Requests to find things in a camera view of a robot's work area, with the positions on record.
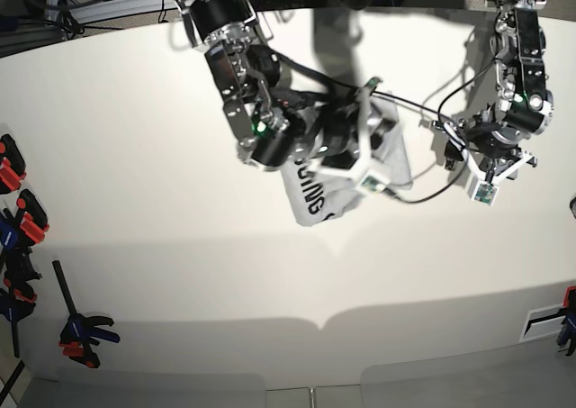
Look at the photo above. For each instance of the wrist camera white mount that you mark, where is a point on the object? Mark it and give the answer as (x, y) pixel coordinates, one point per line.
(484, 187)
(368, 175)

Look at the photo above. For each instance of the orange black clamp lower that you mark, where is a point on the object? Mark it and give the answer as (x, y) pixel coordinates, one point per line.
(28, 226)

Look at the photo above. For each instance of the blue clamp right edge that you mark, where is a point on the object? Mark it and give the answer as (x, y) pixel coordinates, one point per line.
(566, 337)

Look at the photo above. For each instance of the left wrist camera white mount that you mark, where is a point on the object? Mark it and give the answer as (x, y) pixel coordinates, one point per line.
(484, 187)

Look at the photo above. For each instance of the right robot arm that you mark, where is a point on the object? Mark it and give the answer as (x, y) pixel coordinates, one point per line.
(278, 110)

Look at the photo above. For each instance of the grey T-shirt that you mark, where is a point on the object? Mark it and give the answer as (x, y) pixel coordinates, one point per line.
(326, 189)

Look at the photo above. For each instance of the blue black clamp left edge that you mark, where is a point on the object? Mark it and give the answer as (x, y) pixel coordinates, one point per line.
(18, 297)

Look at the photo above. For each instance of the blue orange bar clamp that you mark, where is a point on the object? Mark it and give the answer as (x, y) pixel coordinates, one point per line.
(80, 333)

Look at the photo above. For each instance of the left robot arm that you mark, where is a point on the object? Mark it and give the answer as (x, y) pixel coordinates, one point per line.
(523, 107)

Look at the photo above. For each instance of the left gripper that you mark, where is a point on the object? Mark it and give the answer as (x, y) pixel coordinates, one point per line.
(496, 142)

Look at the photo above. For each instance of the orange black clamp upper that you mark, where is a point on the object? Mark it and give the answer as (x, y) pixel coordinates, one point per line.
(13, 166)

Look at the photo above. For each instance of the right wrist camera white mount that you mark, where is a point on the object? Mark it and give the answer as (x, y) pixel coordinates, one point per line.
(368, 175)

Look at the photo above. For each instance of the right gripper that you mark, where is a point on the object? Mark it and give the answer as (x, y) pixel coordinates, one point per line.
(336, 142)

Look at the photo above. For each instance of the orange black clamp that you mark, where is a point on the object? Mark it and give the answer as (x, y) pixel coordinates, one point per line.
(13, 166)
(28, 226)

